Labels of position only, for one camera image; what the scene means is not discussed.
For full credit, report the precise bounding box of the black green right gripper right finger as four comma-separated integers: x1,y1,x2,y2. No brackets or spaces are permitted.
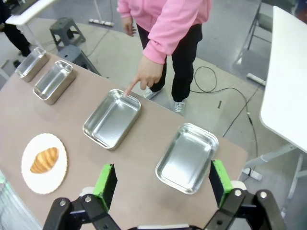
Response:
202,159,286,230

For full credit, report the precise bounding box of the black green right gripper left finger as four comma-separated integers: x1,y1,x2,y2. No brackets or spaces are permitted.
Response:
43,163,118,230

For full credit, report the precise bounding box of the person's left pink-sleeved forearm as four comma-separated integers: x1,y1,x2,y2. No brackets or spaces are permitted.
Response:
142,0,212,65

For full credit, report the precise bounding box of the golden croissant bread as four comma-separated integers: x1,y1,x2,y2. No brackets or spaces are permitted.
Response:
29,147,59,174

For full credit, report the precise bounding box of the deep steel loaf container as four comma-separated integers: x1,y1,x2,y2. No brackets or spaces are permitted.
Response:
33,60,77,105
15,47,50,83

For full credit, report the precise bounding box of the person's left hand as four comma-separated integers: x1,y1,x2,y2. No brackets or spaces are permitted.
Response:
123,55,166,97

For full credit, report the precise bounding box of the person's right hand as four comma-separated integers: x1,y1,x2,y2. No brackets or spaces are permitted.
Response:
121,17,137,37

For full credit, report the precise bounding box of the white power strip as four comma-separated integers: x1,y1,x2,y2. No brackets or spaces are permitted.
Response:
88,18,114,27
241,167,263,180
247,73,266,86

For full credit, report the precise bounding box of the shallow steel rectangular tray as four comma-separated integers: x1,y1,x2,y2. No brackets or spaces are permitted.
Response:
155,123,219,195
83,89,142,150

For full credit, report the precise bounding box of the round white scalloped plate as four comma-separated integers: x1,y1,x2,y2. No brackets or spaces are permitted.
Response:
21,133,68,195

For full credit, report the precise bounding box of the white desk with legs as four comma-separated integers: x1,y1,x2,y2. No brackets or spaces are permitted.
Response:
259,5,307,199

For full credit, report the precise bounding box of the grey plastic step stool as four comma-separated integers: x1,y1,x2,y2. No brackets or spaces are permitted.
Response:
59,45,102,76
49,17,86,51

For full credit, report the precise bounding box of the person in pink hoodie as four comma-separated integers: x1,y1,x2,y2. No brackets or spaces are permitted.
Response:
116,0,212,116

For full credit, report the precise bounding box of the grey folding chair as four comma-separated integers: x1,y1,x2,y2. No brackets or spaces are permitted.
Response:
246,0,274,50

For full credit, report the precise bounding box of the bystander in dark trousers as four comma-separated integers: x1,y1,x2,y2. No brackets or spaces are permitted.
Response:
0,0,32,58

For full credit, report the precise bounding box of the white side table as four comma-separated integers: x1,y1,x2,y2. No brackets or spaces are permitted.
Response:
5,0,60,25

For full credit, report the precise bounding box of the black floor cable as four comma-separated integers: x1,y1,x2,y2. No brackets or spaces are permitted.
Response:
189,66,260,159

